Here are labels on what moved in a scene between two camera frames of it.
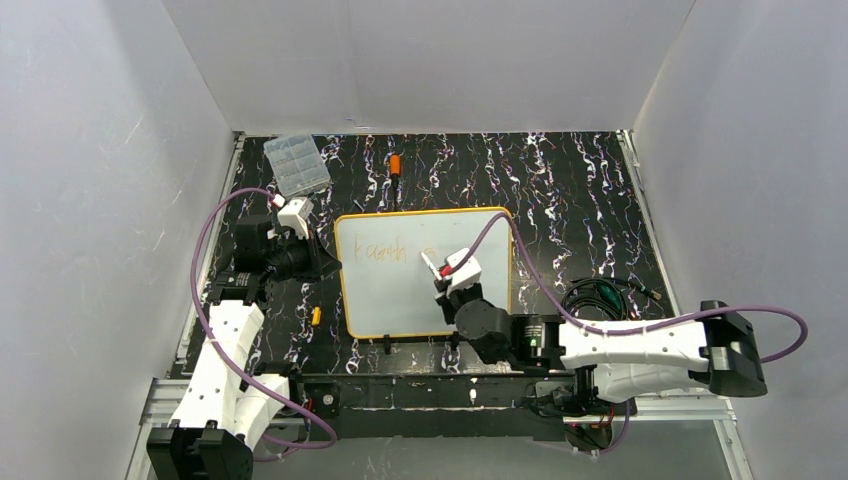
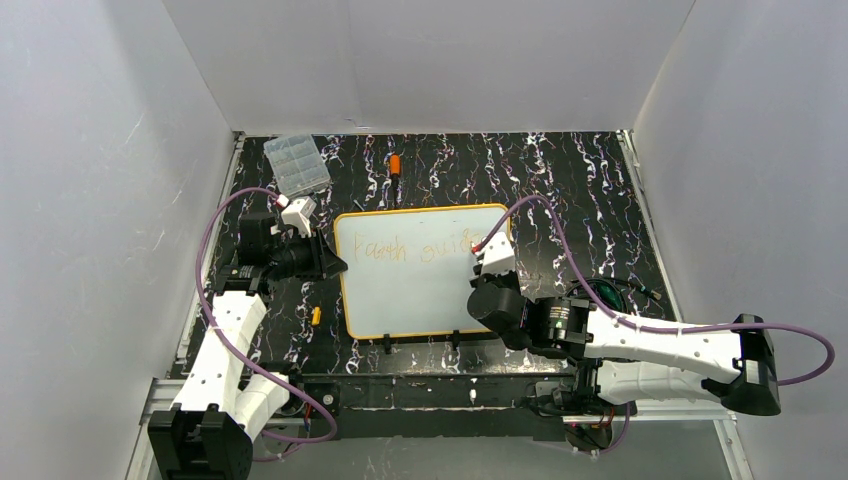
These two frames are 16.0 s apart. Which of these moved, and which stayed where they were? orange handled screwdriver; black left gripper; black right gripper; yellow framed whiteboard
Moved: black right gripper
Stayed: yellow framed whiteboard; orange handled screwdriver; black left gripper
